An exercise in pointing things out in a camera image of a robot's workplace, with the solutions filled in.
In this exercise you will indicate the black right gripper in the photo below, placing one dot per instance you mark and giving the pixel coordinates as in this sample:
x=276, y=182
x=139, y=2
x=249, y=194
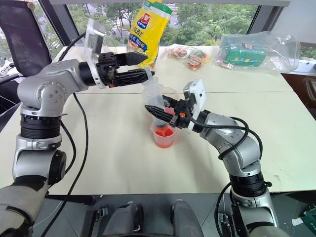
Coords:
x=182, y=114

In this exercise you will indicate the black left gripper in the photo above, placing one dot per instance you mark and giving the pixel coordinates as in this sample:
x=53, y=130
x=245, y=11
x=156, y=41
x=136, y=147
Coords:
x=107, y=66

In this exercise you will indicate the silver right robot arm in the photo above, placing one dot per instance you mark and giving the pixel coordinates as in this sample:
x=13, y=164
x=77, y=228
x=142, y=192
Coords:
x=237, y=148

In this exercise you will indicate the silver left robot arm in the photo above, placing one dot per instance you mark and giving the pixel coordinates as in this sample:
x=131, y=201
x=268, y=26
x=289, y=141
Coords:
x=49, y=84

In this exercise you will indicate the clear plastic cup red liquid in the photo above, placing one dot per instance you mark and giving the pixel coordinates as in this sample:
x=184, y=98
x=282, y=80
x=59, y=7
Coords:
x=171, y=93

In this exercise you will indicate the clear measuring cup red liquid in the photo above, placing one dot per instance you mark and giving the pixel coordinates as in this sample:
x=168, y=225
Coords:
x=163, y=138

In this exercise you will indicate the yellow snack bag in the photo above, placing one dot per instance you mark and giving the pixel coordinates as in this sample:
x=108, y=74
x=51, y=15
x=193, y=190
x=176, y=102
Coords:
x=148, y=32

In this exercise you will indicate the pile of small snack packets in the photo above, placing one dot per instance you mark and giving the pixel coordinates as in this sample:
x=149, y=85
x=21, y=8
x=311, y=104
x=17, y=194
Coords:
x=190, y=56

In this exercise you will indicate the green box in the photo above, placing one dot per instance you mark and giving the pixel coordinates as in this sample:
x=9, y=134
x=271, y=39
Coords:
x=244, y=53

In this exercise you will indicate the black mesh office chair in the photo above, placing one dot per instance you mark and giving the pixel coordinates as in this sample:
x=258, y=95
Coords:
x=22, y=37

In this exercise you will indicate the dark rounded shape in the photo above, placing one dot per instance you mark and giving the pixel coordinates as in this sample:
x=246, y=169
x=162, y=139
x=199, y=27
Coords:
x=186, y=219
x=123, y=219

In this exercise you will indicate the clear plastic bag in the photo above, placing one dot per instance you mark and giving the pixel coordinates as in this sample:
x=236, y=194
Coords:
x=279, y=53

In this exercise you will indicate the black bar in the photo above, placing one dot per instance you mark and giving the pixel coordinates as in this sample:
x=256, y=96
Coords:
x=74, y=198

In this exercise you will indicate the brown chair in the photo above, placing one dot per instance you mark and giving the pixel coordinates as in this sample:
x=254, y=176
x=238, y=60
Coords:
x=310, y=92

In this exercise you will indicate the green circuit board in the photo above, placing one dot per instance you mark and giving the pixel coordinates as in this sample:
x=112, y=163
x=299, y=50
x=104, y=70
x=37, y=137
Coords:
x=309, y=219

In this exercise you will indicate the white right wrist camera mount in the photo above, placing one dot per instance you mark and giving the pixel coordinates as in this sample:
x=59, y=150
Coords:
x=197, y=95

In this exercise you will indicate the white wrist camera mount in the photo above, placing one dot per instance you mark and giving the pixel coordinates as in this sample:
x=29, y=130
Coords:
x=91, y=40
x=197, y=95

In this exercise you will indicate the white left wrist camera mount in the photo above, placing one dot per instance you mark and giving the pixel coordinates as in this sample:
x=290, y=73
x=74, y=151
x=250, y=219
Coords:
x=91, y=40

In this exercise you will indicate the dark window frame post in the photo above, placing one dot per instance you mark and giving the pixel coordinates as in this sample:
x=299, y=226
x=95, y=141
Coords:
x=267, y=16
x=61, y=22

